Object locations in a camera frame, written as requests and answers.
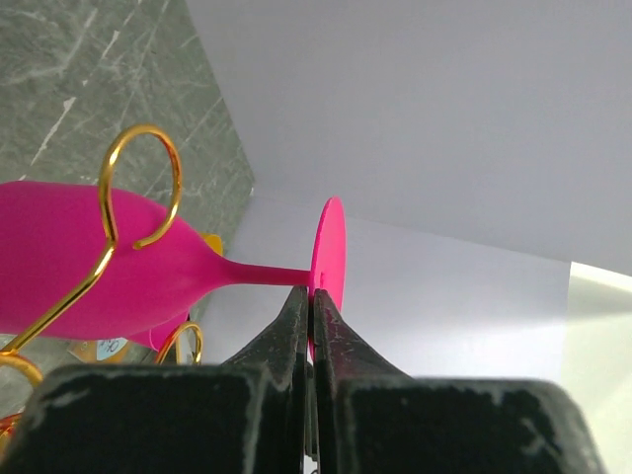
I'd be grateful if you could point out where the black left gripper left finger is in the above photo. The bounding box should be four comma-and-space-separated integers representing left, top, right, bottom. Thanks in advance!
1, 286, 309, 473

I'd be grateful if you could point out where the pink wine glass front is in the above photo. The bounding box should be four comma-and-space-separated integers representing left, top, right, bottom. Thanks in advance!
126, 312, 189, 352

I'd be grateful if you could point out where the pink wine glass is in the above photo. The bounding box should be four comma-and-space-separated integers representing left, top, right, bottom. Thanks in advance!
1, 185, 347, 341
126, 312, 189, 352

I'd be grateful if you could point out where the pink wine glass back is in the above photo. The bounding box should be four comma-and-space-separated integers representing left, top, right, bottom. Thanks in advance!
1, 185, 347, 341

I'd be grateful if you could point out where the wooden picture card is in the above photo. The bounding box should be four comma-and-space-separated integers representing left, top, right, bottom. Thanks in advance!
68, 338, 130, 363

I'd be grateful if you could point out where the yellow wine glass front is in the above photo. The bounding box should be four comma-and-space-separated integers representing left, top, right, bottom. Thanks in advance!
201, 234, 223, 256

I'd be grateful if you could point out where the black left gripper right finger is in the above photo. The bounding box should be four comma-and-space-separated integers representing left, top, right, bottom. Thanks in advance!
313, 290, 606, 473

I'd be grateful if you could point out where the gold wire glass rack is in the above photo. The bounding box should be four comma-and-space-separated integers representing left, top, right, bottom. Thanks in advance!
0, 122, 204, 440

